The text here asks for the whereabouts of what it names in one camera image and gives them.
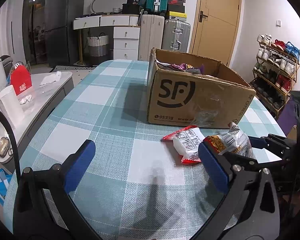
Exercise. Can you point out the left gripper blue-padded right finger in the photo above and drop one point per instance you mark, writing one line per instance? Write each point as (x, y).
(249, 208)

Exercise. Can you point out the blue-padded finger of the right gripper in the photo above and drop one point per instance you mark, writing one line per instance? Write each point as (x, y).
(259, 143)
(243, 162)

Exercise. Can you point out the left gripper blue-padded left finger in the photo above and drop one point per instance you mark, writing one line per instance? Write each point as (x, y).
(43, 208)

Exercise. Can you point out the silver orange peanut snack bag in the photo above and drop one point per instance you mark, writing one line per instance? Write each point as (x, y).
(234, 141)

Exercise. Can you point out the purple candy bag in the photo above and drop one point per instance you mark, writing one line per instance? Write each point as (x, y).
(183, 67)

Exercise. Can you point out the purple paper bag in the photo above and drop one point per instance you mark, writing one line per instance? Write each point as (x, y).
(287, 118)

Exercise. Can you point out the red white wafer packet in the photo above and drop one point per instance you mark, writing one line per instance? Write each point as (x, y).
(186, 142)

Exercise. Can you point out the wooden shoe rack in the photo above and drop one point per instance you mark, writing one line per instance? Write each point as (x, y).
(275, 74)

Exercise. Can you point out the SF cardboard box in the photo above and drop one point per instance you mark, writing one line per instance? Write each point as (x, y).
(210, 100)

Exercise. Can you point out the teal plaid tablecloth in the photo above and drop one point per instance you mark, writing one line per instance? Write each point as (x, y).
(135, 186)

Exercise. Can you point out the wooden door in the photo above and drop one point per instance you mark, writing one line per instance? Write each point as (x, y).
(215, 29)

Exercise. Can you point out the white cylindrical cup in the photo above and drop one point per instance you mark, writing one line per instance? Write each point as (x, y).
(10, 106)

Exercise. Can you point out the grey side cabinet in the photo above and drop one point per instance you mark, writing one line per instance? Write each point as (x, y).
(45, 99)

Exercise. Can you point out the silver aluminium suitcase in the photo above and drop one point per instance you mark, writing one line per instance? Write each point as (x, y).
(176, 35)

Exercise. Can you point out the red gift box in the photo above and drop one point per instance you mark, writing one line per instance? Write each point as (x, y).
(20, 78)

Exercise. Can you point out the beige suitcase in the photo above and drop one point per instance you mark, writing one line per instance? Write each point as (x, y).
(151, 33)

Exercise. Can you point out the dotted floor rug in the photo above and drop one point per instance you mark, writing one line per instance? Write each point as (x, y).
(71, 68)

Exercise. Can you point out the stacked shoe boxes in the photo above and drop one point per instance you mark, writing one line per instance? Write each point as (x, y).
(176, 10)

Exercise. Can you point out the white drawer desk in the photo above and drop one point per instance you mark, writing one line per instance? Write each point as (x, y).
(123, 32)

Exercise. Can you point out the woven laundry basket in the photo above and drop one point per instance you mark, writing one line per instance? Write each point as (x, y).
(98, 47)

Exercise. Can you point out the dark grey refrigerator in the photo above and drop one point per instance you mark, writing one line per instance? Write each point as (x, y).
(60, 37)

